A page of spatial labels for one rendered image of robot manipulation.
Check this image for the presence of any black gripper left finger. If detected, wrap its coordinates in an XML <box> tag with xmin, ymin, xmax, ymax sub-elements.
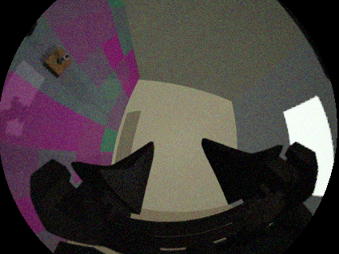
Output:
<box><xmin>71</xmin><ymin>142</ymin><xmax>154</xmax><ymax>214</ymax></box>

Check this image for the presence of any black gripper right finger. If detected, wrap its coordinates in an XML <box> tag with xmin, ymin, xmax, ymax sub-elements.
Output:
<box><xmin>201</xmin><ymin>139</ymin><xmax>284</xmax><ymax>204</ymax></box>

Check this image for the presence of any brown square block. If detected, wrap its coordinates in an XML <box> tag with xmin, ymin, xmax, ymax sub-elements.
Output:
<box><xmin>42</xmin><ymin>46</ymin><xmax>71</xmax><ymax>78</ymax></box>

